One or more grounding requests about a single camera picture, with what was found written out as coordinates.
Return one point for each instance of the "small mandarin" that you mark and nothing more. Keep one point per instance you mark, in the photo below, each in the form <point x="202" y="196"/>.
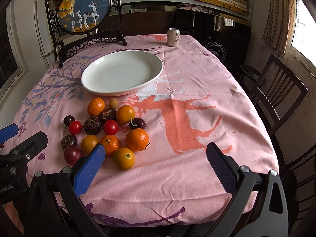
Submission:
<point x="111" y="143"/>

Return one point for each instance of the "white oval plate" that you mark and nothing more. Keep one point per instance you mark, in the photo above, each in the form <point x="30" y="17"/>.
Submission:
<point x="121" y="73"/>

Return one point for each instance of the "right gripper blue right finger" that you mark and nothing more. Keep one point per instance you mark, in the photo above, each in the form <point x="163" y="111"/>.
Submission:
<point x="223" y="166"/>

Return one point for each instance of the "red cherry tomato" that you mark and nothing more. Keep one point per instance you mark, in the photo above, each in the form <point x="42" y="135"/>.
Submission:
<point x="110" y="127"/>
<point x="75" y="127"/>

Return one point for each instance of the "round deer screen ornament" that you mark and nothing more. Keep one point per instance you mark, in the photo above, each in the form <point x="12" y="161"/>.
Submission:
<point x="78" y="24"/>

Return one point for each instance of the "small beige longan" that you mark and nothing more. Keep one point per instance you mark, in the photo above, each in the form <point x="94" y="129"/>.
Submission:
<point x="113" y="103"/>

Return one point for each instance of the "black cabinet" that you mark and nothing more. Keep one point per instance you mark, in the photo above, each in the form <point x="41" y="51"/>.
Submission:
<point x="227" y="39"/>

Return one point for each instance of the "dark water chestnut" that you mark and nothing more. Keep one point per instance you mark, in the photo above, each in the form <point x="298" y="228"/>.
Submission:
<point x="92" y="125"/>
<point x="68" y="140"/>
<point x="107" y="114"/>

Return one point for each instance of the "dark cherry with stem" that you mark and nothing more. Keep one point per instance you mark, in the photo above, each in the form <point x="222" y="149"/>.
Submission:
<point x="67" y="121"/>

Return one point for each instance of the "dark red plum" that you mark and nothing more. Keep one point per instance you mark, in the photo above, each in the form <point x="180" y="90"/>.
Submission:
<point x="72" y="154"/>

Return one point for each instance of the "large mandarin orange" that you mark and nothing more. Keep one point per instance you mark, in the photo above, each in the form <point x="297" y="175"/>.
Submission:
<point x="96" y="106"/>

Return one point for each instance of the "dark wooden chair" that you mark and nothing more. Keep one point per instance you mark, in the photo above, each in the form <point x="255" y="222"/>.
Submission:
<point x="283" y="82"/>

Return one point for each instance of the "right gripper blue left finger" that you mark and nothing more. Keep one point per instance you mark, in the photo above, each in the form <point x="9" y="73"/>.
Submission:
<point x="89" y="166"/>

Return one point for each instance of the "pink printed tablecloth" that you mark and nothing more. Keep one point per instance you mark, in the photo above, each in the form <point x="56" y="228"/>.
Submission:
<point x="194" y="102"/>

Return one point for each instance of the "orange kumquat front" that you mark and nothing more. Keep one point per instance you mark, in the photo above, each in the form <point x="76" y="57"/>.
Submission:
<point x="123" y="158"/>

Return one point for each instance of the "orange kumquat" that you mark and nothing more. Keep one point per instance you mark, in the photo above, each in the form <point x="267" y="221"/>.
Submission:
<point x="123" y="158"/>
<point x="88" y="143"/>
<point x="125" y="114"/>

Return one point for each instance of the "pink drink can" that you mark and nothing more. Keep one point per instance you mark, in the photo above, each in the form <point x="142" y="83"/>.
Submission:
<point x="173" y="37"/>

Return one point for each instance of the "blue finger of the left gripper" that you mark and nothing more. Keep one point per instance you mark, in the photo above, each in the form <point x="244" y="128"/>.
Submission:
<point x="8" y="132"/>

